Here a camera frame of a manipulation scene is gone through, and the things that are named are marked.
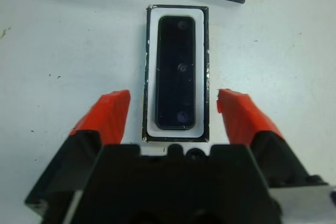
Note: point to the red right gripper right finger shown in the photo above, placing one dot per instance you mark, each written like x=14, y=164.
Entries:
x=244, y=119

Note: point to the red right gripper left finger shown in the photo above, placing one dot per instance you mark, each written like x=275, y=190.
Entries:
x=107, y=116

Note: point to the slim black camera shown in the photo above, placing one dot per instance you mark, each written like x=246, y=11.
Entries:
x=174, y=77

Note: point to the white-lined camera box base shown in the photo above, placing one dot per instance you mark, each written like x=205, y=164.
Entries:
x=173, y=134

